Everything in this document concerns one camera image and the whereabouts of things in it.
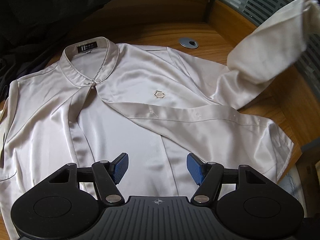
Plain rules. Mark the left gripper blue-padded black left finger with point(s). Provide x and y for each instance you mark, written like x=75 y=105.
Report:
x=107 y=175

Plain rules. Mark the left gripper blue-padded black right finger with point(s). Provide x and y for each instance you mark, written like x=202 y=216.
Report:
x=207 y=177

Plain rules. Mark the cream satin shirt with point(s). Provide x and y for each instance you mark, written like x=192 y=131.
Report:
x=156 y=104

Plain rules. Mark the black cloth garment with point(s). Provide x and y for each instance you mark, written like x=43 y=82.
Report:
x=29 y=29

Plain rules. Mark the grey desk cable grommet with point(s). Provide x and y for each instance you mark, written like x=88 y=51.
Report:
x=188 y=43

